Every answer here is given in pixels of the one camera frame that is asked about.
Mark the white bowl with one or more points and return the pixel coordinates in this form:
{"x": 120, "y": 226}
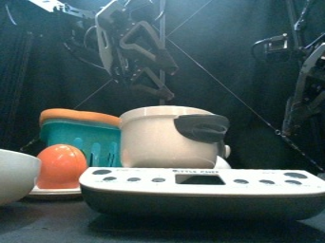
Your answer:
{"x": 15, "y": 177}

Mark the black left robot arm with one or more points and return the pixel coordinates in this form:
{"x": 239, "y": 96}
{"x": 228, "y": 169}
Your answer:
{"x": 64, "y": 8}

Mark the orange toy egg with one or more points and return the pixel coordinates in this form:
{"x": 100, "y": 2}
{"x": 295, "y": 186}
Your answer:
{"x": 62, "y": 167}

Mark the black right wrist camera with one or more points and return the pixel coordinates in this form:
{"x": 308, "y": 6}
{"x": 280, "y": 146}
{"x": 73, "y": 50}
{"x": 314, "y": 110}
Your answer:
{"x": 275, "y": 46}

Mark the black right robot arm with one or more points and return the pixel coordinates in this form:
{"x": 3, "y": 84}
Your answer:
{"x": 303, "y": 19}

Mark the teal basket with orange rim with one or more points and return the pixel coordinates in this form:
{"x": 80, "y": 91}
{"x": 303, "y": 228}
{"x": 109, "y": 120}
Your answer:
{"x": 85, "y": 133}

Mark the white plate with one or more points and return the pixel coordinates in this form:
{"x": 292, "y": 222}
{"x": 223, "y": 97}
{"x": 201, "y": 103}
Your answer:
{"x": 56, "y": 192}

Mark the metal frame pole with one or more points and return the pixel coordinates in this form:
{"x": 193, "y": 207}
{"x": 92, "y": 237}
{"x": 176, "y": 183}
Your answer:
{"x": 163, "y": 91}

